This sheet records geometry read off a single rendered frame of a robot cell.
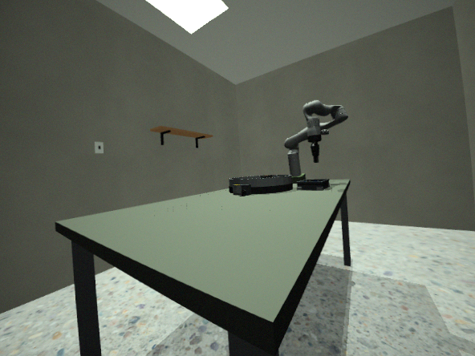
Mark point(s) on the grey round turntable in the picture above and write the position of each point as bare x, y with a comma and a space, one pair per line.
257, 185

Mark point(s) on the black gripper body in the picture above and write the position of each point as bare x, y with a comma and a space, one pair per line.
315, 139

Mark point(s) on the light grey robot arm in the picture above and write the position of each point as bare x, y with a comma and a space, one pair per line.
314, 127

